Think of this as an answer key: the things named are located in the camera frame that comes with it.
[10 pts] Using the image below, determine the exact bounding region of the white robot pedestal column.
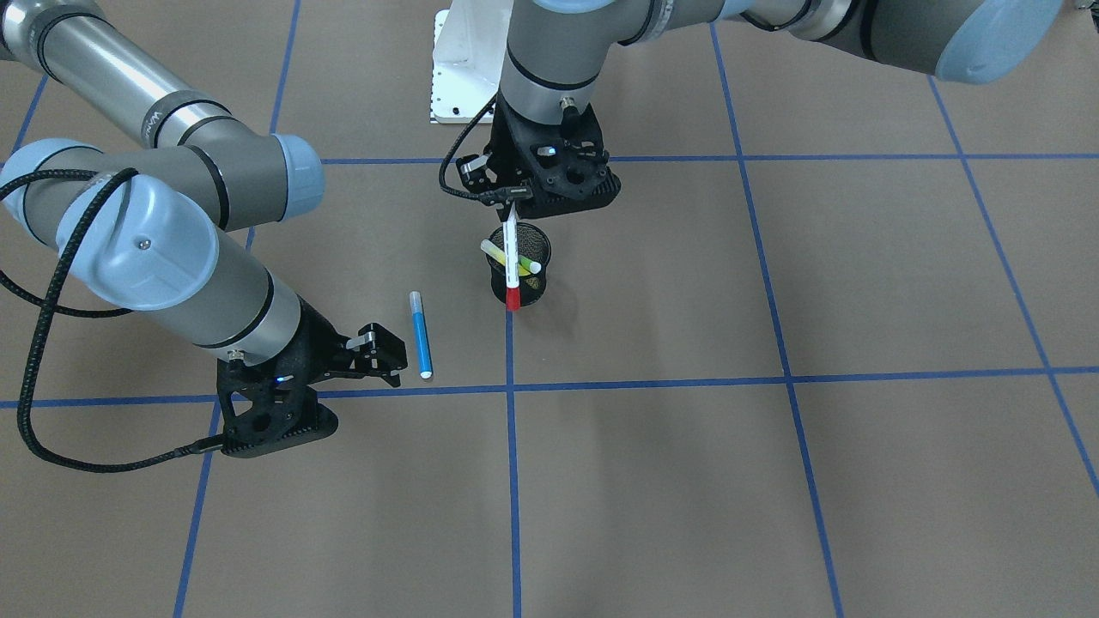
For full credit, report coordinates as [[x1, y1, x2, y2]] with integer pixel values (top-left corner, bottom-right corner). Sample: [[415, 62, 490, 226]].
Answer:
[[429, 1, 513, 124]]

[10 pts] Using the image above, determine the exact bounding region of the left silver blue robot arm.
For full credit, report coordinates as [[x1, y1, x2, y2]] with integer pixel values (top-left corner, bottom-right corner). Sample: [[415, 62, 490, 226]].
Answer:
[[437, 1, 1063, 219]]

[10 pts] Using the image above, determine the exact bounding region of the black braided cable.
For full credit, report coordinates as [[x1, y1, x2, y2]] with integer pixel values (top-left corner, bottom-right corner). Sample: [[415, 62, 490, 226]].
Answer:
[[0, 167, 226, 474], [439, 93, 517, 203]]

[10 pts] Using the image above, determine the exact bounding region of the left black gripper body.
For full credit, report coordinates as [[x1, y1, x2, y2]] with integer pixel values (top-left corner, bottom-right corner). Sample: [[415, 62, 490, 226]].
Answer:
[[455, 142, 537, 207]]

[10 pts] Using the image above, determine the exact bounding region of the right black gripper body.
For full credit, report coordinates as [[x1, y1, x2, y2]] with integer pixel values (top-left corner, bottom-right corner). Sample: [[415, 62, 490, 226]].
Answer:
[[292, 296, 367, 383]]

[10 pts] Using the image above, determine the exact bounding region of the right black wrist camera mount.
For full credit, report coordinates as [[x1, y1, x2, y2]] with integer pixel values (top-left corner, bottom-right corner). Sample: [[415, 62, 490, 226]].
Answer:
[[217, 360, 340, 457]]

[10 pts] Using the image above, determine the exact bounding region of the black mesh pen cup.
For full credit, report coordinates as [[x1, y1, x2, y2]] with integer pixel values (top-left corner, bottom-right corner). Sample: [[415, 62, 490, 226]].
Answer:
[[486, 222, 552, 306]]

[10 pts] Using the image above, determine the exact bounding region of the yellow marker pen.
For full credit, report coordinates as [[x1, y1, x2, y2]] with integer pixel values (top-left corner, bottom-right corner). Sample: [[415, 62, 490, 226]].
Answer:
[[480, 239, 507, 273]]

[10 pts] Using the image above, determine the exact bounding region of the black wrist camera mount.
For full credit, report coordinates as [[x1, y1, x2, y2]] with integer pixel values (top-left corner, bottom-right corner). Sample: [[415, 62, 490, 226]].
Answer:
[[484, 99, 622, 220], [217, 360, 340, 457]]

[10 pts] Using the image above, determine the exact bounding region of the green marker pen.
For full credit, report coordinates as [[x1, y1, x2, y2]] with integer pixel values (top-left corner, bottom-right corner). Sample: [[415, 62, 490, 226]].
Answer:
[[519, 255, 544, 276]]

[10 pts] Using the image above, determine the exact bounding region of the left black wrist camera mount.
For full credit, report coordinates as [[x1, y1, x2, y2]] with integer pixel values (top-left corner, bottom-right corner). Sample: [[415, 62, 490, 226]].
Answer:
[[484, 99, 622, 220]]

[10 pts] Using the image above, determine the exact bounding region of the blue marker pen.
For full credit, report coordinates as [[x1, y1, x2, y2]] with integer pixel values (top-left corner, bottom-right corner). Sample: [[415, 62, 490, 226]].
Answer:
[[409, 290, 434, 382]]

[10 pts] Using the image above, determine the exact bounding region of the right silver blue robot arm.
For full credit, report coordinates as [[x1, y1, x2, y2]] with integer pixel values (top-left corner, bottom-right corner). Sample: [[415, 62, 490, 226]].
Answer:
[[3, 1, 407, 386]]

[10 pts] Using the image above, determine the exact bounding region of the red white marker pen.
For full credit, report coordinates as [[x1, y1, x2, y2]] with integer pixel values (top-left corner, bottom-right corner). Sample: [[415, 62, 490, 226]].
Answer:
[[502, 205, 521, 312]]

